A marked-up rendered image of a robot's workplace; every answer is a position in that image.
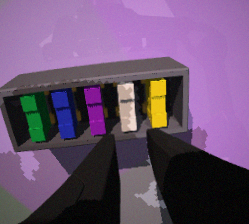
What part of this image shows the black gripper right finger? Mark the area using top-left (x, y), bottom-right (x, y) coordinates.
top-left (146, 128), bottom-right (249, 224)

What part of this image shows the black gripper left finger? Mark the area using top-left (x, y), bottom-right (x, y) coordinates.
top-left (16, 133), bottom-right (120, 224)

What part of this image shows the yellow fuse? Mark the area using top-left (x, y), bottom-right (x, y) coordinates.
top-left (145, 77), bottom-right (166, 127)

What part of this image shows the dark grey fuse block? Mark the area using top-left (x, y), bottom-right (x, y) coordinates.
top-left (0, 57), bottom-right (189, 152)

